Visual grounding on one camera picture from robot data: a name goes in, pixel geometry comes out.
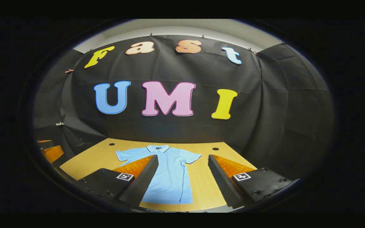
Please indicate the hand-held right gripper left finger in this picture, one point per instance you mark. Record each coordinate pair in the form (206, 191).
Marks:
(143, 180)

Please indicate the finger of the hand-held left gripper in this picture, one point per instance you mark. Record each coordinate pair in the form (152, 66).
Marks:
(54, 153)
(44, 144)

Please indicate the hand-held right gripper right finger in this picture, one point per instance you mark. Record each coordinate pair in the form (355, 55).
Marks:
(220, 180)

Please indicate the light blue T-shirt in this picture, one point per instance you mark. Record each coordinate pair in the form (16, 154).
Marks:
(173, 177)

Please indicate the black backdrop cloth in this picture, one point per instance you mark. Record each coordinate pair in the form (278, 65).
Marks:
(176, 133)

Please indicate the small copper clip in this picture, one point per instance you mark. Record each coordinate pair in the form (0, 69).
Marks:
(251, 50)
(69, 70)

